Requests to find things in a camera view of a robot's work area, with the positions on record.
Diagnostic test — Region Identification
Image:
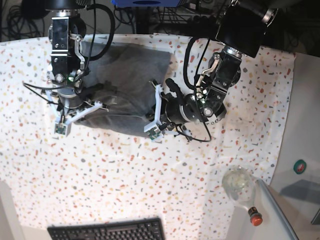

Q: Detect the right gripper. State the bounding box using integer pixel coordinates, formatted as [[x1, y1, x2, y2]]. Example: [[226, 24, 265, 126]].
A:
[[56, 86, 100, 115]]

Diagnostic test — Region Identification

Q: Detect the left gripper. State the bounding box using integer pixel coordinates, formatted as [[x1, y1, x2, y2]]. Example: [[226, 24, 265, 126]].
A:
[[160, 78, 190, 125]]

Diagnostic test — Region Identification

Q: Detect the grey t-shirt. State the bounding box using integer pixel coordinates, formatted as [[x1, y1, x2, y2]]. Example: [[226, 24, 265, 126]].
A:
[[76, 43, 171, 138]]

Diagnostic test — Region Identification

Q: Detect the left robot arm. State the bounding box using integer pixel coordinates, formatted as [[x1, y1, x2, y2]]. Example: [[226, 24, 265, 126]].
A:
[[160, 0, 320, 127]]

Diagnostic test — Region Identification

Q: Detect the terrazzo pattern tablecloth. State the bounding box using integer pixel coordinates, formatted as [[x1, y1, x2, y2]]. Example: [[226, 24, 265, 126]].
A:
[[0, 37, 296, 240]]

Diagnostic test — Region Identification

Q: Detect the clear bottle with red cap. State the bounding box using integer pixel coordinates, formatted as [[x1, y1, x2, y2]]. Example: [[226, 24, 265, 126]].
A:
[[222, 166, 263, 227]]

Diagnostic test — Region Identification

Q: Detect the blue box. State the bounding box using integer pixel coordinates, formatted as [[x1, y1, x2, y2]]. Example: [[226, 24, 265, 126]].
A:
[[111, 0, 188, 8]]

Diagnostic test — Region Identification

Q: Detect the black keyboard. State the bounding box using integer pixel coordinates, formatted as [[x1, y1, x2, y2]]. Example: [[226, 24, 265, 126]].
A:
[[47, 218, 166, 240]]

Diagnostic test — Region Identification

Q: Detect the grey metal bar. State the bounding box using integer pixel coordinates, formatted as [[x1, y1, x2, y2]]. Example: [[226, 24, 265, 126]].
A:
[[256, 179, 299, 240]]

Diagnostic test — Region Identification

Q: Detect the grey laptop corner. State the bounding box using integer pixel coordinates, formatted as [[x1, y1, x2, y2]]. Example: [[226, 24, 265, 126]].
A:
[[311, 209, 320, 225]]

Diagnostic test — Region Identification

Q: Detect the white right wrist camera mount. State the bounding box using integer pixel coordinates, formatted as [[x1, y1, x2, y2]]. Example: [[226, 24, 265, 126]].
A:
[[41, 90, 110, 137]]

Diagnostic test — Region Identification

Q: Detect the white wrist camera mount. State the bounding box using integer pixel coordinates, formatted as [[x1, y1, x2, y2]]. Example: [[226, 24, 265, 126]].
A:
[[41, 90, 110, 137], [144, 80, 196, 142]]

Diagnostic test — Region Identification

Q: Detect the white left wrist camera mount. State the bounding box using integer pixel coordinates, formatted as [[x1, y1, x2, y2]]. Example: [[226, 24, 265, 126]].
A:
[[144, 80, 196, 142]]

